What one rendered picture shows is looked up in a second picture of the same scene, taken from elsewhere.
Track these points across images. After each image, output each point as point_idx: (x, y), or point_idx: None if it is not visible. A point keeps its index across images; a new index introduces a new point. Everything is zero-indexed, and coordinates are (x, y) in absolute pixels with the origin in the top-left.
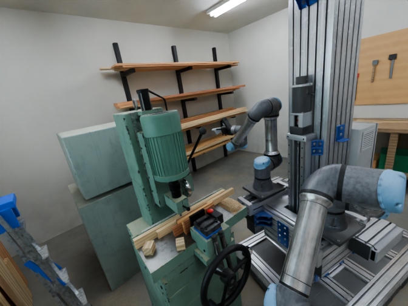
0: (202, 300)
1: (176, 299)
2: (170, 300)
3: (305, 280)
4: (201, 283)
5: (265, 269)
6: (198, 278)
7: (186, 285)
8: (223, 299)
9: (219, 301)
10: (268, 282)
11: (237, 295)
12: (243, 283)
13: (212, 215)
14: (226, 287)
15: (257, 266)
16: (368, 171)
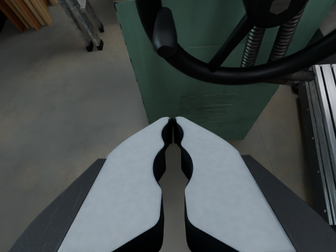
0: None
1: (135, 17)
2: (118, 8)
3: None
4: (201, 25)
5: (334, 106)
6: (199, 7)
7: (163, 1)
8: (219, 56)
9: (224, 88)
10: (322, 123)
11: (259, 78)
12: (299, 62)
13: None
14: (245, 25)
15: (324, 95)
16: None
